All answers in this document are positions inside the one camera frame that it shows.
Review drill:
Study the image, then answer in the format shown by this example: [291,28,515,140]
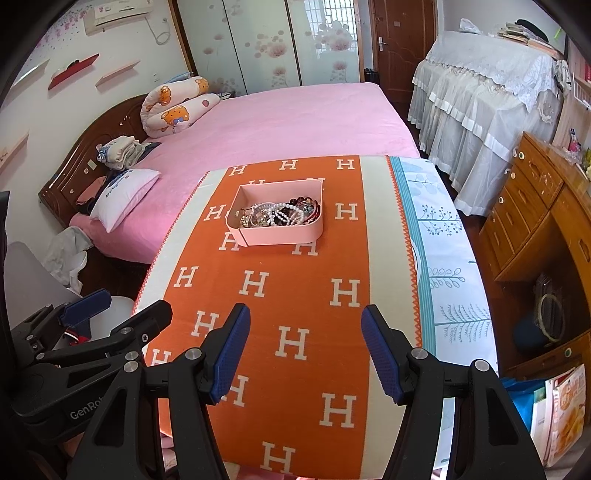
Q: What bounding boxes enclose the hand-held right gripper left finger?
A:
[67,302,251,480]

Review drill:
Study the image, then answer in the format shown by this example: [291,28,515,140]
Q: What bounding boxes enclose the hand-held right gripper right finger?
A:
[361,305,548,480]

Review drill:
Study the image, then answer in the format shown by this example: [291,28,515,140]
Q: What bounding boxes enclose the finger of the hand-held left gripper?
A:
[59,288,112,330]
[108,299,174,344]

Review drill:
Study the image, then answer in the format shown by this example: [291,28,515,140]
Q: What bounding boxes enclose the pink jewelry box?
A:
[225,179,326,247]

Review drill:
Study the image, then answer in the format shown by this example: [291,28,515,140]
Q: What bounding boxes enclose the long pearl necklace with pendant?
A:
[263,203,308,228]

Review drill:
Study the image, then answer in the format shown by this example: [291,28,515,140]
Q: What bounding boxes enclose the crumpled white cloth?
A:
[44,226,89,296]

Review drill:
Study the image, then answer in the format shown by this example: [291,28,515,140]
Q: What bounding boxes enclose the orange letter-print blanket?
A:
[134,154,437,478]

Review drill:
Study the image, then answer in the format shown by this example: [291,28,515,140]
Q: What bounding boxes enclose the pink garment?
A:
[76,175,112,206]

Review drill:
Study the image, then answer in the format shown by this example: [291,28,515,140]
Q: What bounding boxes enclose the white pillow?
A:
[90,168,162,233]

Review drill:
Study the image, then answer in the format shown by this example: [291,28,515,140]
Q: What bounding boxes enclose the white plant-print tablecloth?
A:
[388,156,499,480]

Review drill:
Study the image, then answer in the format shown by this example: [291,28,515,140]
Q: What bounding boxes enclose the wooden headboard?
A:
[38,95,153,227]

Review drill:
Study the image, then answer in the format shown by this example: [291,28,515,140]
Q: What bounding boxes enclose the blue bag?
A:
[501,377,548,432]

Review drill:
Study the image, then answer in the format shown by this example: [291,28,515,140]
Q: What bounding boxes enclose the dark blue round object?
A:
[522,314,555,358]

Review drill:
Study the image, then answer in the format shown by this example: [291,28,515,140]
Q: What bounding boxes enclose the stack of folded clothes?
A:
[96,135,162,171]

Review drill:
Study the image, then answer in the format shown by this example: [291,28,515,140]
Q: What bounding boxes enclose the white printed shopping bag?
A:
[531,364,587,467]

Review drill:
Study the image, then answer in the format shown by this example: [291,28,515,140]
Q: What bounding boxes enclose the cartoon bear bolster pillow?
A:
[145,93,221,138]
[141,78,211,121]

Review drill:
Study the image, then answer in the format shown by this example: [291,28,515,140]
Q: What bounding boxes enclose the wooden dresser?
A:
[478,131,591,374]

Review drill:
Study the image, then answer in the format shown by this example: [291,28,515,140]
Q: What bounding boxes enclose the pink bed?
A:
[69,82,421,264]

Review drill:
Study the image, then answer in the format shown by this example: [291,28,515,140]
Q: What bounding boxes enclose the white lace-covered furniture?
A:
[407,18,568,217]

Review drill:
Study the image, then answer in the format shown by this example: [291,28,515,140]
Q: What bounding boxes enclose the brown wooden door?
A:
[369,0,437,90]

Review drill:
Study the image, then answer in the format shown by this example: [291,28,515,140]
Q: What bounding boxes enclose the white air conditioner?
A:
[83,0,154,34]

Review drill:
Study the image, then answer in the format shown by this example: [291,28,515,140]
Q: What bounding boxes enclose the flower-print wardrobe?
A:
[173,0,370,97]

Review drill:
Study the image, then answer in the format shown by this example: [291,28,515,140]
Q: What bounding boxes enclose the pile of books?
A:
[496,21,566,58]

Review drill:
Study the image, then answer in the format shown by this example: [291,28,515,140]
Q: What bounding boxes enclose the black cap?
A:
[515,18,550,40]

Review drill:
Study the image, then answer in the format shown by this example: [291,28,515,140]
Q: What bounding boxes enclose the round ring frame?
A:
[536,291,566,344]

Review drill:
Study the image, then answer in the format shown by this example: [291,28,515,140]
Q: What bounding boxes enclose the dark beaded bracelet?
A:
[288,198,319,217]

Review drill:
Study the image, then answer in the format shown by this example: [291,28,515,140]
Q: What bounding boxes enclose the red wall shelf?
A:
[48,53,100,88]

